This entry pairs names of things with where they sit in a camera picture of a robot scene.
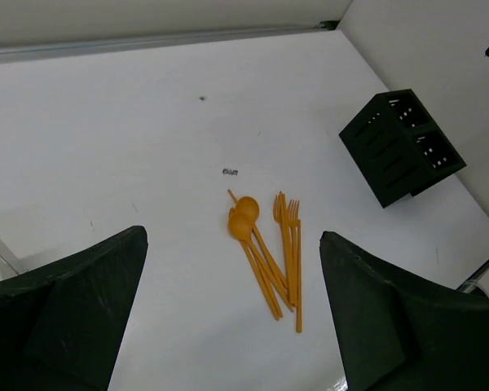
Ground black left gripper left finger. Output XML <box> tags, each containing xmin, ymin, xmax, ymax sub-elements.
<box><xmin>0</xmin><ymin>226</ymin><xmax>148</xmax><ymax>390</ymax></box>

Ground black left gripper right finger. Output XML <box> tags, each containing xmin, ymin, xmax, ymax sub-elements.
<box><xmin>319</xmin><ymin>231</ymin><xmax>489</xmax><ymax>390</ymax></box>

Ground orange chopstick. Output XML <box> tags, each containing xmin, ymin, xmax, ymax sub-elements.
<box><xmin>227</xmin><ymin>189</ymin><xmax>238</xmax><ymax>204</ymax></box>

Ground orange plastic fork right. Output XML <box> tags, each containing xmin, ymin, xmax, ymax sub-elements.
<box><xmin>288</xmin><ymin>200</ymin><xmax>302</xmax><ymax>333</ymax></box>

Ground orange plastic fork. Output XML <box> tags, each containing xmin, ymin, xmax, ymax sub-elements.
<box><xmin>288</xmin><ymin>200</ymin><xmax>302</xmax><ymax>333</ymax></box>
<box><xmin>273</xmin><ymin>191</ymin><xmax>295</xmax><ymax>306</ymax></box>

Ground orange plastic fork left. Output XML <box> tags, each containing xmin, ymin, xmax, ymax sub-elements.
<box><xmin>273</xmin><ymin>191</ymin><xmax>295</xmax><ymax>306</ymax></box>

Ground black utensil caddy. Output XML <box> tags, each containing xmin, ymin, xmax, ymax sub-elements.
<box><xmin>339</xmin><ymin>89</ymin><xmax>466</xmax><ymax>208</ymax></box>

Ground aluminium rail back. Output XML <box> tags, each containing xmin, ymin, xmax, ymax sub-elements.
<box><xmin>0</xmin><ymin>20</ymin><xmax>340</xmax><ymax>64</ymax></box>

